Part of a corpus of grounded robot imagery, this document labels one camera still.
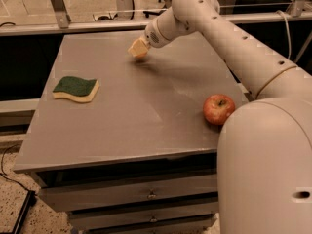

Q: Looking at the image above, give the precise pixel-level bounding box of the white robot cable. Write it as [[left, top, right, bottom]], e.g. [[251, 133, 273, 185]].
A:
[[276, 9, 293, 60]]

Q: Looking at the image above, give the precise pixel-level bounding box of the grey drawer cabinet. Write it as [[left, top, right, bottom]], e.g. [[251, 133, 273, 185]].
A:
[[15, 31, 246, 219]]

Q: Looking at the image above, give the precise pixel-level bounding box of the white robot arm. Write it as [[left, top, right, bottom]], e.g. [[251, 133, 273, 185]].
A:
[[129, 0, 312, 234]]

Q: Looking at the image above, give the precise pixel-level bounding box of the top grey drawer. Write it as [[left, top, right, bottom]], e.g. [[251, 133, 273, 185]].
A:
[[39, 174, 217, 212]]

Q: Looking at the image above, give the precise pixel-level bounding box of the orange fruit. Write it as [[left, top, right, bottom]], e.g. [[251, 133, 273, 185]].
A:
[[135, 52, 147, 59]]

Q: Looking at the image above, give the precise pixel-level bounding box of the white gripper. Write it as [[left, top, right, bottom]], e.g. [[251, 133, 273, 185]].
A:
[[128, 19, 170, 57]]

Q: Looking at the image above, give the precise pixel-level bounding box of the grey drawer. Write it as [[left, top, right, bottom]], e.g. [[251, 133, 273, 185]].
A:
[[70, 198, 218, 231], [39, 174, 217, 212], [85, 214, 218, 234]]

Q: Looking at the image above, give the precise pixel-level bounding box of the metal frame rail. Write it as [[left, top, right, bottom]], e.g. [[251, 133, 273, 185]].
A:
[[0, 0, 312, 38]]

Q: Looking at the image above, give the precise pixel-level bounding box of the red apple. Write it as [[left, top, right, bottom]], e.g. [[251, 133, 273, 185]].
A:
[[203, 94, 236, 126]]

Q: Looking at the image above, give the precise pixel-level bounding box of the black office chair base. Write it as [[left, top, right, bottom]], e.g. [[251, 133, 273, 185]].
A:
[[142, 0, 170, 19]]

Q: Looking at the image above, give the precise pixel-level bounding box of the black floor cable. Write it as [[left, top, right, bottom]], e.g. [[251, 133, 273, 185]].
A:
[[0, 143, 31, 193]]

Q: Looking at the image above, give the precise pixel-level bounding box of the middle grey drawer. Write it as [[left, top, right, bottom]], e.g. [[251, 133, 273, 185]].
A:
[[70, 198, 218, 231]]

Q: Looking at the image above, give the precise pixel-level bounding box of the green yellow sponge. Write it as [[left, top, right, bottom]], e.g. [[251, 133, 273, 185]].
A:
[[52, 76, 99, 103]]

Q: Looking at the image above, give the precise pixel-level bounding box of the bottom grey drawer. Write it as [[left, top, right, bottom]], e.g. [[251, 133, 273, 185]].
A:
[[85, 214, 218, 234]]

